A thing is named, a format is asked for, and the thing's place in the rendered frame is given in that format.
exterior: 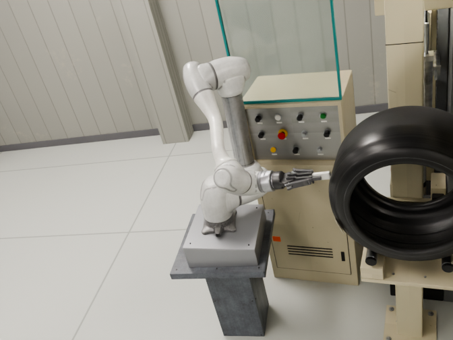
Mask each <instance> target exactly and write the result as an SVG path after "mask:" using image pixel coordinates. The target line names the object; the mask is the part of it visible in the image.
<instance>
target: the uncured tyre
mask: <svg viewBox="0 0 453 340"><path fill-rule="evenodd" d="M398 164H414V165H422V166H426V167H430V168H432V169H436V170H438V171H441V172H442V173H444V174H446V175H447V176H449V177H451V178H452V179H453V114H451V113H449V112H447V111H443V110H441V109H436V108H433V107H424V106H402V107H394V108H391V109H386V110H383V111H380V112H378V113H375V114H373V115H371V116H369V117H368V118H366V119H364V120H363V121H362V122H361V123H359V124H358V125H357V126H356V127H354V128H353V129H352V130H351V131H350V132H349V134H348V135H347V136H346V138H345V139H344V140H343V141H342V144H341V145H340V148H339V149H338V153H337V155H336V160H335V162H334V166H333V169H332V173H331V176H330V181H329V187H328V193H329V199H330V206H331V209H332V212H333V214H334V216H335V218H336V220H337V221H338V223H339V225H340V226H341V227H342V229H343V230H344V231H345V232H346V233H347V234H348V235H349V236H350V237H351V238H352V239H354V240H355V241H356V242H357V243H359V244H361V245H362V246H363V247H365V248H367V249H369V250H371V251H373V252H376V253H378V254H381V255H383V256H387V257H389V258H394V259H398V260H408V261H426V260H435V259H440V258H445V257H448V256H451V255H453V190H451V191H450V192H448V193H447V194H446V195H444V196H442V197H440V198H437V199H435V200H431V201H428V202H418V203H409V202H400V201H397V200H393V199H390V198H387V197H385V196H383V195H381V194H380V193H379V192H377V191H375V190H374V189H373V188H372V187H371V186H370V185H369V184H368V182H367V181H366V180H365V178H364V177H365V176H366V175H368V174H369V173H371V172H373V171H375V170H377V169H380V168H382V167H387V166H390V165H398Z"/></svg>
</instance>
